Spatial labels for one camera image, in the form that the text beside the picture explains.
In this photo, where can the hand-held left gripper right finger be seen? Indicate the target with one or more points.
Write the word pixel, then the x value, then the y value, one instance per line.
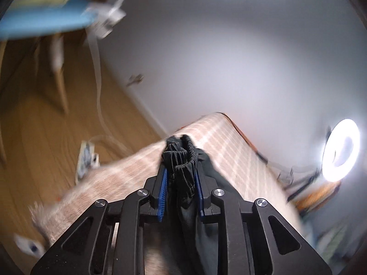
pixel 199 194

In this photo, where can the small white device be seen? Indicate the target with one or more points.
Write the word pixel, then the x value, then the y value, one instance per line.
pixel 28 245

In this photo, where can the blue chair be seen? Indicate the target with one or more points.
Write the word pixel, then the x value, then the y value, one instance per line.
pixel 34 11

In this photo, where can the white power strip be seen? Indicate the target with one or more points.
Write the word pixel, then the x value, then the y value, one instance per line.
pixel 86 157

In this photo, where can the black tripod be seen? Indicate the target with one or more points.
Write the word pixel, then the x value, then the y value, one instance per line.
pixel 304 183

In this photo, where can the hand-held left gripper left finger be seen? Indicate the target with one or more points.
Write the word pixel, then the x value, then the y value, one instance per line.
pixel 162 194

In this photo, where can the black pants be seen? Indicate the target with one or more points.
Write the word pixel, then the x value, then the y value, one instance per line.
pixel 180 160

